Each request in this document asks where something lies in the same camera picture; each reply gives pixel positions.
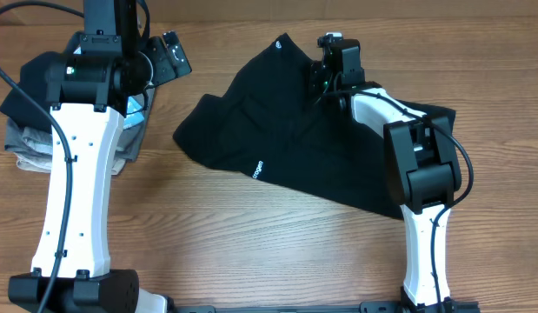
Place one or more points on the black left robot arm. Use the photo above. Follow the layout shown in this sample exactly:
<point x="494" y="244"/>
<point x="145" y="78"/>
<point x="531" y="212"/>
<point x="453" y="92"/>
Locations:
<point x="70" y="271"/>

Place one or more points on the folded beige garment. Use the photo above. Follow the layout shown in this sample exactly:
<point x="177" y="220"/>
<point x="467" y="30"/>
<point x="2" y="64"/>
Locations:
<point x="43" y="163"/>

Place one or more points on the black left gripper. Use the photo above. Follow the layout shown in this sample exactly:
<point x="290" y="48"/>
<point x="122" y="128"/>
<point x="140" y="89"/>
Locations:
<point x="156" y="49"/>

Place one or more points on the folded light blue garment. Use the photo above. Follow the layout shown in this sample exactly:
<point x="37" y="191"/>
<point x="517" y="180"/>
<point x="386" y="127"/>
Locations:
<point x="109" y="79"/>

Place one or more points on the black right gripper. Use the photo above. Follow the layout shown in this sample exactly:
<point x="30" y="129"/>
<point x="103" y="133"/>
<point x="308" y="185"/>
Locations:
<point x="314" y="78"/>

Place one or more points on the folded grey garment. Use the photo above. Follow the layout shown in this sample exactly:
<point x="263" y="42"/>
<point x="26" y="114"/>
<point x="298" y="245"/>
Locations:
<point x="37" y="142"/>

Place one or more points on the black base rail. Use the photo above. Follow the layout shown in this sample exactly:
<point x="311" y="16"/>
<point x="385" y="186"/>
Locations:
<point x="365" y="307"/>

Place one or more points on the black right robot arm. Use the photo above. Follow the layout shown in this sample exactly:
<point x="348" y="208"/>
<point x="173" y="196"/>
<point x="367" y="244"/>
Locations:
<point x="421" y="166"/>

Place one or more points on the black t-shirt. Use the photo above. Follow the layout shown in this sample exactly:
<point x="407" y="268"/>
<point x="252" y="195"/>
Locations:
<point x="266" y="127"/>

